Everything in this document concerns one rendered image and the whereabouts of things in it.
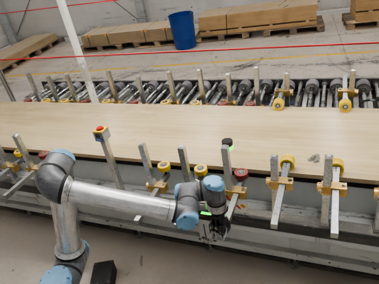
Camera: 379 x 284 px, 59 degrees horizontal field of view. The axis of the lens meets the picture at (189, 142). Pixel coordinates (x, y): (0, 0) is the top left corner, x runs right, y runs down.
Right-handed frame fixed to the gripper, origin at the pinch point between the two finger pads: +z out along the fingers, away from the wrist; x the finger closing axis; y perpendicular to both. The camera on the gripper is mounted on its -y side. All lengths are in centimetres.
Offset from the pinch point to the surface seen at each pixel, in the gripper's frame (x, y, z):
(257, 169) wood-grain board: 8.2, -45.5, -8.5
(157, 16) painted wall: -387, -708, 26
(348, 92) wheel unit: 56, -137, -17
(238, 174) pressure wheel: -1.4, -38.7, -9.1
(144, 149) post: -53, -28, -29
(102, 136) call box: -77, -26, -37
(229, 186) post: -3.7, -28.5, -8.3
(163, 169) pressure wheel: -49, -37, -8
